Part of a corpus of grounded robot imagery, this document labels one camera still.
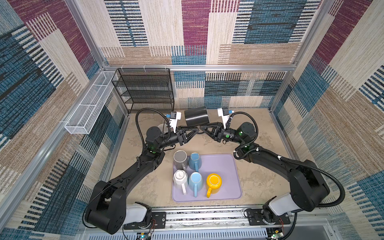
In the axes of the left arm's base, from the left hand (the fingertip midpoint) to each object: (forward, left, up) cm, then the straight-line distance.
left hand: (198, 129), depth 67 cm
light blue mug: (-15, +1, -24) cm, 28 cm away
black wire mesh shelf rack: (+48, +36, -14) cm, 62 cm away
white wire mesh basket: (+26, +68, -14) cm, 74 cm away
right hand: (0, -1, -1) cm, 1 cm away
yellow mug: (-16, -8, -24) cm, 30 cm away
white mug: (-14, +9, -23) cm, 28 cm away
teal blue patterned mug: (-4, +1, -25) cm, 25 cm away
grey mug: (-4, +9, -22) cm, 24 cm away
